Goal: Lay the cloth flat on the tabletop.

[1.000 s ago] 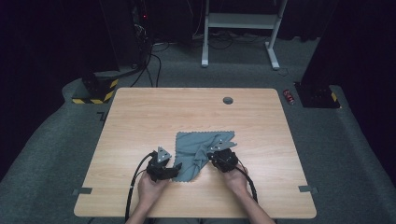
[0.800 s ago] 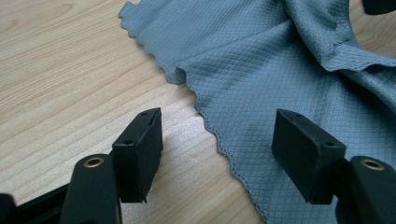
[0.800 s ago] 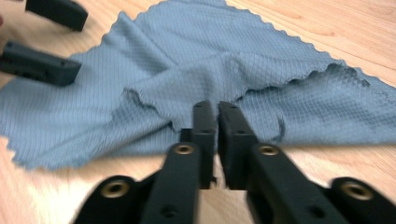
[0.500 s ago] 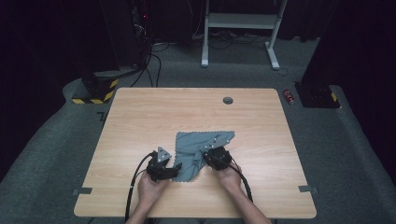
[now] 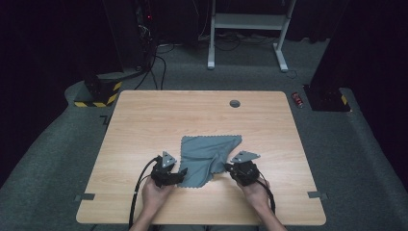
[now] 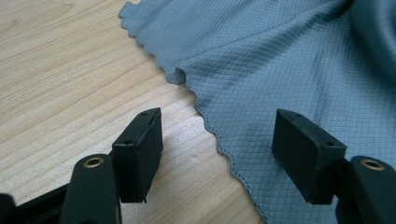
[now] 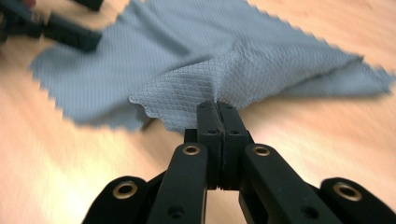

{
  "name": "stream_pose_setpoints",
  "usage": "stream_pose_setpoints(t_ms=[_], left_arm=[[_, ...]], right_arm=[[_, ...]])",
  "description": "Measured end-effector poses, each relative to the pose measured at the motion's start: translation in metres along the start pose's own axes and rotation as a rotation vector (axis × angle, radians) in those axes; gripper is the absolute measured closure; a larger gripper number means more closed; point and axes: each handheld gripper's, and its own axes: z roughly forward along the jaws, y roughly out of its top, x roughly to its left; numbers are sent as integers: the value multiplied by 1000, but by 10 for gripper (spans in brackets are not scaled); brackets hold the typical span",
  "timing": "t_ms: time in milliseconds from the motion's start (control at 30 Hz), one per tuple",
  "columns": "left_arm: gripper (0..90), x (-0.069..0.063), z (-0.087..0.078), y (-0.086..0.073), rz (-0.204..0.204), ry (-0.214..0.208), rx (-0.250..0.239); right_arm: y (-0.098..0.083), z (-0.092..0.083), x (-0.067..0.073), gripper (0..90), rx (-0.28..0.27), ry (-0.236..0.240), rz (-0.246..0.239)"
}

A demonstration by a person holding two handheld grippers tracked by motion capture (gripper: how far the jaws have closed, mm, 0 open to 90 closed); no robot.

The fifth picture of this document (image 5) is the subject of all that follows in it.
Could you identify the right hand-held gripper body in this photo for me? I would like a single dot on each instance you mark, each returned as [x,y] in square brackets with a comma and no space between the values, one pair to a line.
[246,171]

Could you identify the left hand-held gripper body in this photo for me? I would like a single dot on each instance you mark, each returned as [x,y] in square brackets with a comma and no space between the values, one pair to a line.
[163,173]

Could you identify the grey cloth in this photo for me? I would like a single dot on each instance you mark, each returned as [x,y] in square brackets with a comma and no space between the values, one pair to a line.
[203,157]

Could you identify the person's left hand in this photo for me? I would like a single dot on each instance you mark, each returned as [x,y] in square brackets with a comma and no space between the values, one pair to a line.
[155,195]

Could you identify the person's right hand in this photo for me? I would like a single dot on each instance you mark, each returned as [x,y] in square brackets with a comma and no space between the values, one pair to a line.
[255,194]

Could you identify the grey round table grommet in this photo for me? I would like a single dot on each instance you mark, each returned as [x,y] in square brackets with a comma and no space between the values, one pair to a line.
[234,103]

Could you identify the grey tape strip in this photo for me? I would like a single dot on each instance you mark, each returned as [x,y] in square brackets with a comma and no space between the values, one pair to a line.
[317,194]
[86,197]

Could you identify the black floor tape mark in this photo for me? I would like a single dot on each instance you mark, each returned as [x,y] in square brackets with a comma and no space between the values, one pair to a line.
[105,121]

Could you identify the red can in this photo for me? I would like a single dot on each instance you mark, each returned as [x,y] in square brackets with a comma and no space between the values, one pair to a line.
[297,99]

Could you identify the black yellow striped stand base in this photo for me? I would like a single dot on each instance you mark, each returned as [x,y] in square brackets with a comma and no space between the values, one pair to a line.
[99,93]

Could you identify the black stand base yellow mark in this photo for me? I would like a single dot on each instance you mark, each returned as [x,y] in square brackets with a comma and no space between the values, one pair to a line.
[327,99]

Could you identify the dark equipment rack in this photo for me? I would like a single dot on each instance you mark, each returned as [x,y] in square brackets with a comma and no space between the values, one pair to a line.
[146,32]

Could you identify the white metal stand frame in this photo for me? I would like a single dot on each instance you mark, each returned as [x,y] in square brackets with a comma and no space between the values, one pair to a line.
[250,21]

